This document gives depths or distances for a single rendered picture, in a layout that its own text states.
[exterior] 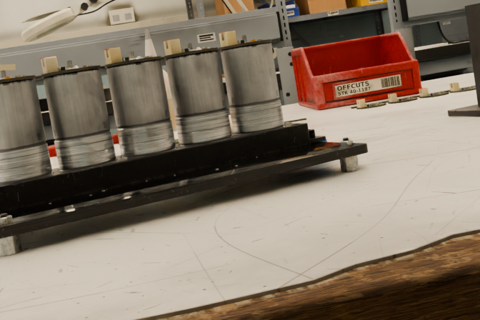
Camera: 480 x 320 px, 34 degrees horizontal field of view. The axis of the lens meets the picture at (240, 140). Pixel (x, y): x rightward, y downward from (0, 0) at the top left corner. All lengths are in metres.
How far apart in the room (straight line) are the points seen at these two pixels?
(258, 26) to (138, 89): 2.41
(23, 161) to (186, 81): 0.08
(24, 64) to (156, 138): 2.35
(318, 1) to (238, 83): 4.23
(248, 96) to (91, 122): 0.08
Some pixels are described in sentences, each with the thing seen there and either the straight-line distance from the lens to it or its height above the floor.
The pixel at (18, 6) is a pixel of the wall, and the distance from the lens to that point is 4.85.
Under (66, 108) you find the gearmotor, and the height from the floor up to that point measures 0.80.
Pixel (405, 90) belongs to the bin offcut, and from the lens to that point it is 0.74.
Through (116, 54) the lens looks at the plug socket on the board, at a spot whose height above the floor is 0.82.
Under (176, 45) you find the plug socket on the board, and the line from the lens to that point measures 0.36.
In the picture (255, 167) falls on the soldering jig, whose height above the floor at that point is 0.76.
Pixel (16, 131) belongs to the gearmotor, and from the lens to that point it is 0.33.
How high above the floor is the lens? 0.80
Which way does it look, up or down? 5 degrees down
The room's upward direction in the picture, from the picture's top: 9 degrees counter-clockwise
